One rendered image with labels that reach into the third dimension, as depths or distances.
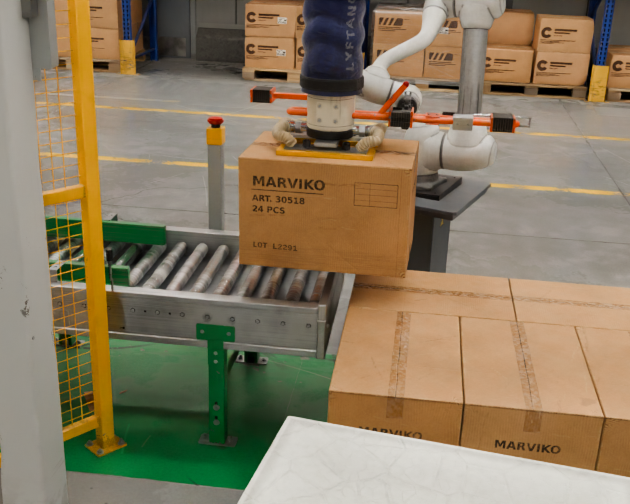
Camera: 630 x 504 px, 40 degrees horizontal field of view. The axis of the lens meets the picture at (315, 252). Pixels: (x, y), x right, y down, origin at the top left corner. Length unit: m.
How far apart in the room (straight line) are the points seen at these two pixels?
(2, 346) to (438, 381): 1.26
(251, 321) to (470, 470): 1.69
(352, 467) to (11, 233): 1.20
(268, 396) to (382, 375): 1.01
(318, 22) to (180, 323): 1.14
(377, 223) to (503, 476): 1.66
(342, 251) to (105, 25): 8.07
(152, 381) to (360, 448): 2.33
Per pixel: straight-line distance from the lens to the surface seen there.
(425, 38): 3.62
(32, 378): 2.49
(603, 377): 2.88
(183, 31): 11.88
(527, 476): 1.50
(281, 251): 3.11
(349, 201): 3.00
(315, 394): 3.66
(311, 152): 3.03
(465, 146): 3.70
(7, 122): 2.24
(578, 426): 2.68
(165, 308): 3.12
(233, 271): 3.41
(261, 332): 3.08
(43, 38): 2.34
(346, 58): 3.01
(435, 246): 3.85
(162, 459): 3.28
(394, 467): 1.47
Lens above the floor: 1.86
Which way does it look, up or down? 21 degrees down
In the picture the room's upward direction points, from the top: 2 degrees clockwise
